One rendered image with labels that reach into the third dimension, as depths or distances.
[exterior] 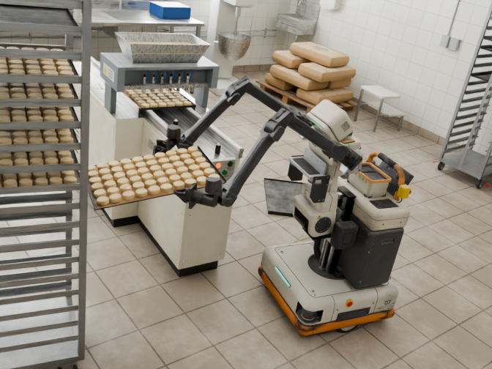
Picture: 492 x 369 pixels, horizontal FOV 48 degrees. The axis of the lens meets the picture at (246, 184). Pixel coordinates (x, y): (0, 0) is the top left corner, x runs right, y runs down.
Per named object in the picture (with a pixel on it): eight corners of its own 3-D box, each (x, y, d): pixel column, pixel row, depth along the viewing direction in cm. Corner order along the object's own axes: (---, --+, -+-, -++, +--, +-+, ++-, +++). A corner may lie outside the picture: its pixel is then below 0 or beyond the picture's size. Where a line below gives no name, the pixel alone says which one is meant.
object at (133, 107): (79, 61, 451) (79, 53, 448) (80, 61, 451) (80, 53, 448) (138, 118, 358) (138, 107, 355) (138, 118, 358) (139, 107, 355)
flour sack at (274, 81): (282, 92, 713) (285, 80, 706) (262, 82, 740) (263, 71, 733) (321, 88, 758) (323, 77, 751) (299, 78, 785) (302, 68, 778)
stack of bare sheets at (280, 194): (263, 180, 496) (263, 177, 494) (307, 186, 499) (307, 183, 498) (267, 214, 442) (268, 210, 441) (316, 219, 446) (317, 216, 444)
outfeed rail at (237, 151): (118, 61, 469) (119, 53, 466) (122, 61, 470) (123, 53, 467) (238, 159, 323) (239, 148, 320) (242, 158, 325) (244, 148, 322)
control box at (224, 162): (195, 181, 319) (198, 160, 313) (230, 177, 332) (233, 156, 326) (198, 184, 317) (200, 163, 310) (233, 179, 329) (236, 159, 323)
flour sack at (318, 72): (320, 84, 660) (323, 72, 654) (295, 74, 686) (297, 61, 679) (356, 79, 707) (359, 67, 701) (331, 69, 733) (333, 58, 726)
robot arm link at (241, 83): (246, 77, 273) (240, 69, 281) (229, 99, 277) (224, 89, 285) (305, 119, 298) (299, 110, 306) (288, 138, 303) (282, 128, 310)
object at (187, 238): (135, 225, 398) (143, 109, 358) (178, 217, 416) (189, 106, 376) (176, 281, 347) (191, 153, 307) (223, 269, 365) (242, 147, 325)
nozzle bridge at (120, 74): (98, 102, 374) (99, 52, 359) (192, 97, 412) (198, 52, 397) (115, 119, 350) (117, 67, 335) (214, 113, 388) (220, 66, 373)
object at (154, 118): (85, 61, 454) (86, 53, 451) (88, 61, 455) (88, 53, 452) (194, 164, 308) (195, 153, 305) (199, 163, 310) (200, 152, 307)
